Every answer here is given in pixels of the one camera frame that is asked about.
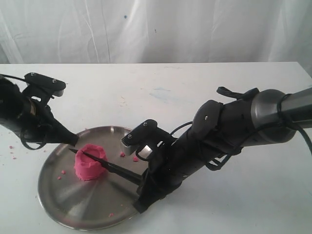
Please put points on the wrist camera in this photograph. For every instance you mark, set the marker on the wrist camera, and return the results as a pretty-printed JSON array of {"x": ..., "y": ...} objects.
[
  {"x": 43, "y": 87},
  {"x": 145, "y": 134}
]

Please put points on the black kitchen knife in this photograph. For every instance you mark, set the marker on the black kitchen knife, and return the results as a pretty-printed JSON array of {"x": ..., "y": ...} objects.
[{"x": 112, "y": 168}]

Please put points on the pink clay lump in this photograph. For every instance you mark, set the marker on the pink clay lump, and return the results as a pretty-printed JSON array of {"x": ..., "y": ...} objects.
[{"x": 85, "y": 167}]

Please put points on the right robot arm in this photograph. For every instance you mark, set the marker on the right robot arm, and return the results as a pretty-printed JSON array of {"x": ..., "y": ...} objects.
[{"x": 220, "y": 131}]

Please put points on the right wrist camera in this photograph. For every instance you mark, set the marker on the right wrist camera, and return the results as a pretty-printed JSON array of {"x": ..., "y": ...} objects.
[{"x": 145, "y": 134}]

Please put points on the white backdrop curtain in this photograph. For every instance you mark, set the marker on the white backdrop curtain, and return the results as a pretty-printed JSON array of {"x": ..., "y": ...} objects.
[{"x": 155, "y": 31}]

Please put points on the round stainless steel plate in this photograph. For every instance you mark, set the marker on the round stainless steel plate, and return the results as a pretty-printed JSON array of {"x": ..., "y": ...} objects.
[{"x": 93, "y": 204}]

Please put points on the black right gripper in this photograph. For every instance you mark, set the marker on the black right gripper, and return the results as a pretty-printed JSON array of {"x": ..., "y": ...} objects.
[{"x": 170, "y": 166}]

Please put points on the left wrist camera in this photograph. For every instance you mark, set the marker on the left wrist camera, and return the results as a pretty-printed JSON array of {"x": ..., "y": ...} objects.
[{"x": 43, "y": 87}]

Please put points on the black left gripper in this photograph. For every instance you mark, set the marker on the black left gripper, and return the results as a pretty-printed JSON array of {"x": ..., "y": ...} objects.
[{"x": 29, "y": 118}]

